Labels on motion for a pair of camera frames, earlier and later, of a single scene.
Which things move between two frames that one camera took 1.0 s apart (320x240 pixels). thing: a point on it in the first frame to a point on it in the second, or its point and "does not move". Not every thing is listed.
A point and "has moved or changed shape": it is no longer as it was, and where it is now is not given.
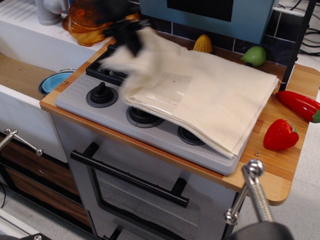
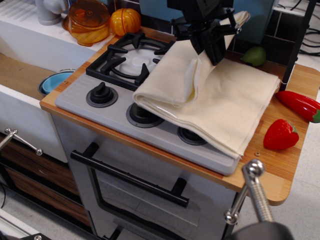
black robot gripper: x=113 y=12 to x=205 y=23
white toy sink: x=30 y=49 does not move
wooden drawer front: x=42 y=179 does not move
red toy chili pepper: x=306 y=108 does not move
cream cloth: x=215 y=98 has moved or changed shape
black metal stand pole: x=310 y=7 does not move
